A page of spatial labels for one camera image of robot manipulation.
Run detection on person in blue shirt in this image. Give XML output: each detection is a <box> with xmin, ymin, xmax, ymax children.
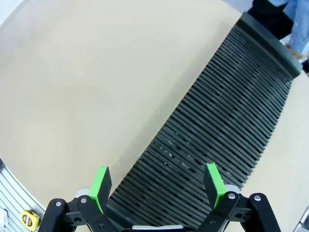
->
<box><xmin>270</xmin><ymin>0</ymin><xmax>309</xmax><ymax>56</ymax></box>

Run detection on person's black trousers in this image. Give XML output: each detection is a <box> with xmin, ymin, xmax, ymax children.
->
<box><xmin>248</xmin><ymin>0</ymin><xmax>295</xmax><ymax>41</ymax></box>

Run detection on black slotted PCB rack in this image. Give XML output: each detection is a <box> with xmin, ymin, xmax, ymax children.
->
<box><xmin>106</xmin><ymin>11</ymin><xmax>303</xmax><ymax>230</ymax></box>

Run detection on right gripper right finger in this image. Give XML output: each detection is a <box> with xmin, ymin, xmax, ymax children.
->
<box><xmin>197</xmin><ymin>163</ymin><xmax>282</xmax><ymax>232</ymax></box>

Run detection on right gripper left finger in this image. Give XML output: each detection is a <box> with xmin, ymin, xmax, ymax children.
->
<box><xmin>38</xmin><ymin>166</ymin><xmax>119</xmax><ymax>232</ymax></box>

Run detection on yellow tape measure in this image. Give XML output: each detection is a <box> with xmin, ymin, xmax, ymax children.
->
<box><xmin>19</xmin><ymin>209</ymin><xmax>41</xmax><ymax>230</ymax></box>

